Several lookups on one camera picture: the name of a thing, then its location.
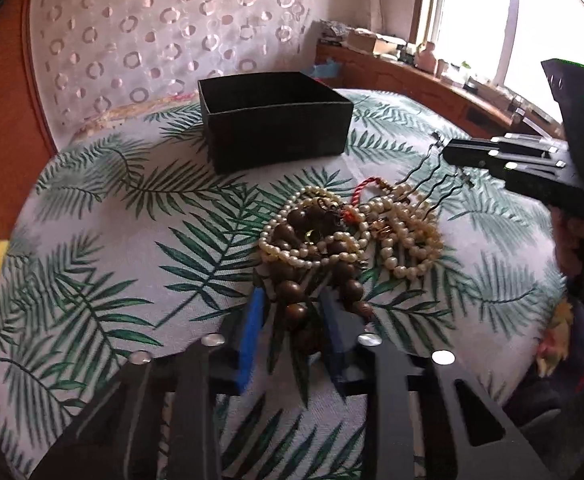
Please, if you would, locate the red twisted cord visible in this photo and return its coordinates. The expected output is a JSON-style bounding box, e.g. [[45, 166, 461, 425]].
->
[[344, 176, 389, 224]]

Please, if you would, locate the black wavy hairpin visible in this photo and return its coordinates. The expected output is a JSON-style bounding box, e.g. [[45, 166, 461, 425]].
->
[[394, 131, 449, 190], [412, 164, 474, 222]]

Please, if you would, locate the window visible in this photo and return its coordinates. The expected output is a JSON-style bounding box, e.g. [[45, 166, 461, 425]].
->
[[412, 0, 584, 117]]

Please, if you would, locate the leaf print tablecloth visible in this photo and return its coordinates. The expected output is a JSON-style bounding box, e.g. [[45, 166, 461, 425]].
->
[[0, 87, 573, 480]]

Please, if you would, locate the blue plastic bag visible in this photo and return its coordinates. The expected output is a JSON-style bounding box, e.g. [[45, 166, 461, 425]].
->
[[312, 57, 345, 82]]

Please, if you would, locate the wooden windowsill cabinet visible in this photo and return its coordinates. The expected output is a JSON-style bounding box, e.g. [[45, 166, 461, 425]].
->
[[316, 42, 564, 141]]

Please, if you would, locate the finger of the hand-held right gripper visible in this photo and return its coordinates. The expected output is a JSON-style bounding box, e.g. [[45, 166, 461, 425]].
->
[[443, 132, 571, 161], [477, 156, 580, 188]]

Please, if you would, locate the colourful patterned cloth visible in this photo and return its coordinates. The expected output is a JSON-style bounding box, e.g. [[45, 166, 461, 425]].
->
[[536, 294, 584, 413]]

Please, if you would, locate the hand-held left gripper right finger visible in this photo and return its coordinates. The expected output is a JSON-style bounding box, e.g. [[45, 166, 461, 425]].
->
[[319, 287, 553, 480]]

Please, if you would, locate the long cream pearl necklace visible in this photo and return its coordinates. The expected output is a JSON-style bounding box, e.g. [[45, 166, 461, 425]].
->
[[258, 186, 373, 269]]

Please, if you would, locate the cardboard box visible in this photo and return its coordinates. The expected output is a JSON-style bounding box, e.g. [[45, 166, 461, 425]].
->
[[346, 27, 399, 57]]

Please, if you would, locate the brown wooden bead bracelet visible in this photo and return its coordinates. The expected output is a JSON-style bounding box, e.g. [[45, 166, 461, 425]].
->
[[270, 207, 379, 357]]

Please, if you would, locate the person's right hand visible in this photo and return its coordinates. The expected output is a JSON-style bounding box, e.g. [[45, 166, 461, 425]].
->
[[552, 207, 584, 286]]

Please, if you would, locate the pale pink bottle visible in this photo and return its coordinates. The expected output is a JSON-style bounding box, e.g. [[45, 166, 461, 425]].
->
[[417, 42, 439, 74]]

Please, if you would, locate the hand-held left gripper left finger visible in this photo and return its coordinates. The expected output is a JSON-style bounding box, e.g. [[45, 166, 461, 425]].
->
[[29, 287, 267, 480]]

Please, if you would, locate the chunky cream pearl necklace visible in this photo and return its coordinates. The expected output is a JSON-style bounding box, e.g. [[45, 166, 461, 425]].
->
[[362, 194, 446, 282]]

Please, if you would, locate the black box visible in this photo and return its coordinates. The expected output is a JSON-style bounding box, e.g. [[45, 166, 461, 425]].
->
[[198, 72, 355, 175]]

